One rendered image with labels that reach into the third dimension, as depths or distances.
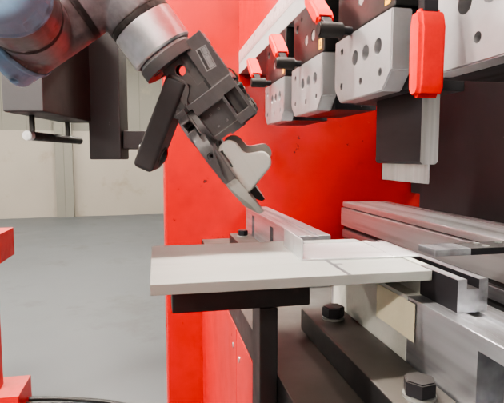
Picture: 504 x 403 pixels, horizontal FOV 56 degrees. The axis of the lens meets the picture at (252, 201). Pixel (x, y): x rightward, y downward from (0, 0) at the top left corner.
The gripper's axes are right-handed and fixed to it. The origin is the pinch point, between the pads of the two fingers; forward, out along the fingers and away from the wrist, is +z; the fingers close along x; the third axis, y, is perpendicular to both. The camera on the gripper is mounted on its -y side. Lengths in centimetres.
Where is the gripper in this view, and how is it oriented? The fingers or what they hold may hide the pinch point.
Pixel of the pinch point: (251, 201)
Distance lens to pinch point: 59.2
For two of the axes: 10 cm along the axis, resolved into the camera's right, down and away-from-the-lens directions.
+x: 0.4, -2.4, 9.7
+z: 5.9, 7.9, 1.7
